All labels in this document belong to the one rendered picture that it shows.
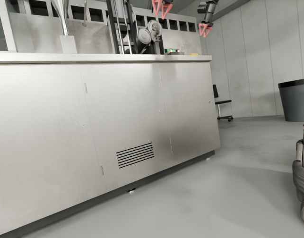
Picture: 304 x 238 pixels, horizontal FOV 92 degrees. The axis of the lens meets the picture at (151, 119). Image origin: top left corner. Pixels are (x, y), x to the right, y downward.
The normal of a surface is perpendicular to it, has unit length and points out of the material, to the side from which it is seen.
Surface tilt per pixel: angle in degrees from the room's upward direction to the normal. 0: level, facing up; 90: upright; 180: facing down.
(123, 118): 90
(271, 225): 0
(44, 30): 90
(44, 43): 90
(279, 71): 90
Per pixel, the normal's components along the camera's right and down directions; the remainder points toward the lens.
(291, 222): -0.17, -0.98
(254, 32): -0.72, 0.18
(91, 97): 0.44, 0.00
